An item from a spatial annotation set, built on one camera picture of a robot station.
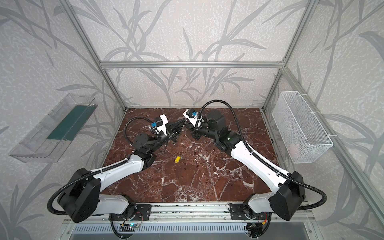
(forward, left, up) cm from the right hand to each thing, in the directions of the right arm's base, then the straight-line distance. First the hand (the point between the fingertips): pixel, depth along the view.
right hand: (187, 117), depth 71 cm
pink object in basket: (-12, -53, -12) cm, 55 cm away
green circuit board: (-41, +28, -33) cm, 59 cm away
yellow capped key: (-6, +8, -34) cm, 35 cm away
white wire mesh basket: (-11, -49, +2) cm, 51 cm away
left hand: (-3, 0, +3) cm, 4 cm away
